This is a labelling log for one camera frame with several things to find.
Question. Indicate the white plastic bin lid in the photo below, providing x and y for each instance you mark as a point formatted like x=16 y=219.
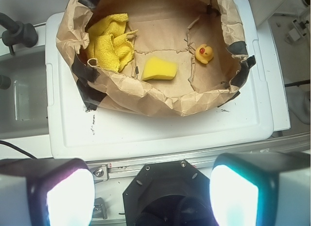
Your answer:
x=103 y=134

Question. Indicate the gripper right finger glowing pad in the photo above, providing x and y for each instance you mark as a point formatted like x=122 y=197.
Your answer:
x=261 y=189

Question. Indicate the yellow-green sponge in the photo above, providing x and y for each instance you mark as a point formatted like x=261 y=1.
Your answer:
x=158 y=69

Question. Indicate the black octagonal mount plate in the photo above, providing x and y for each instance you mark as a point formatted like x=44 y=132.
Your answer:
x=168 y=194

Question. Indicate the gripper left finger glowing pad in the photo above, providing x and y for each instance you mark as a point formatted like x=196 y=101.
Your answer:
x=46 y=192

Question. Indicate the crumpled brown paper bag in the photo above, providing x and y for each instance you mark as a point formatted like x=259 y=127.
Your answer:
x=168 y=29

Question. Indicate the yellow rubber duck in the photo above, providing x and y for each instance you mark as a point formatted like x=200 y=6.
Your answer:
x=204 y=53

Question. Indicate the black clamp knob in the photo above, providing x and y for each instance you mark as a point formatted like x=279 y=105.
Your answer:
x=17 y=33

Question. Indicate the white equipment with clips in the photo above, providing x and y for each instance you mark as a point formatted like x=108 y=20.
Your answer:
x=294 y=17

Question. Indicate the aluminium extrusion rail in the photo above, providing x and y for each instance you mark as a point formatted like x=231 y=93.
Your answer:
x=119 y=173

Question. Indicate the clear plastic container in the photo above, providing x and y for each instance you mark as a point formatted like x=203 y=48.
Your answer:
x=23 y=105

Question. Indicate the yellow microfiber cloth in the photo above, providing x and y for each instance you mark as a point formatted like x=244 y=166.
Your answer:
x=109 y=42

